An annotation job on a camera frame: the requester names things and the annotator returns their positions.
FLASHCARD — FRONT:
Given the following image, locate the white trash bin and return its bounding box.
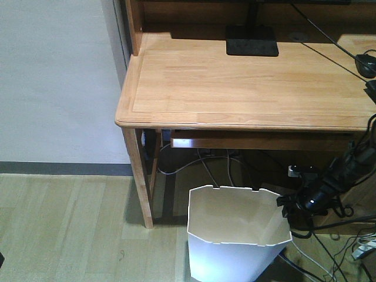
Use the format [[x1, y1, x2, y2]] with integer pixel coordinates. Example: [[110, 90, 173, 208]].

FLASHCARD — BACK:
[[187, 185, 292, 281]]

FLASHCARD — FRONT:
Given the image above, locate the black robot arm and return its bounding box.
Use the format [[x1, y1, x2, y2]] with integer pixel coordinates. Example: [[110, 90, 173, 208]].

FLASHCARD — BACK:
[[277, 115, 375, 218]]

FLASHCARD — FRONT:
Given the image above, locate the black computer monitor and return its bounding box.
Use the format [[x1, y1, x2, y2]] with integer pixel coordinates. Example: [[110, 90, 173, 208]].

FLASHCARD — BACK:
[[226, 1, 351, 57]]

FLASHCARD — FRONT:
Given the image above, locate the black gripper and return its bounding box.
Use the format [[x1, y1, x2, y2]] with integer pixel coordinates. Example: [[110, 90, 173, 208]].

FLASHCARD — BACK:
[[277, 173, 338, 217]]

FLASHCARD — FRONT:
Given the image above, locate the white power strip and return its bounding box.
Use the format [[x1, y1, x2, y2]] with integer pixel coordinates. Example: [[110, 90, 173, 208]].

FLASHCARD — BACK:
[[352, 240, 375, 260]]

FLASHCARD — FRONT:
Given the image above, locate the black monitor cable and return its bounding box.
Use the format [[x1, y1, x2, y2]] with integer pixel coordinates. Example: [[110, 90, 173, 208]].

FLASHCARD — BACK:
[[289, 2, 376, 80]]

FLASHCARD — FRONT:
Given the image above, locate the wooden desk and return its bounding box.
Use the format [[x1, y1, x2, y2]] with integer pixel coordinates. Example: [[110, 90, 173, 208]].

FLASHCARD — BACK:
[[115, 1, 375, 229]]

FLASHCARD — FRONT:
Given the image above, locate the black computer mouse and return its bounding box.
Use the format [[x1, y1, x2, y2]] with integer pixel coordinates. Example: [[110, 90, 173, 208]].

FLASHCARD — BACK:
[[355, 54, 375, 79]]

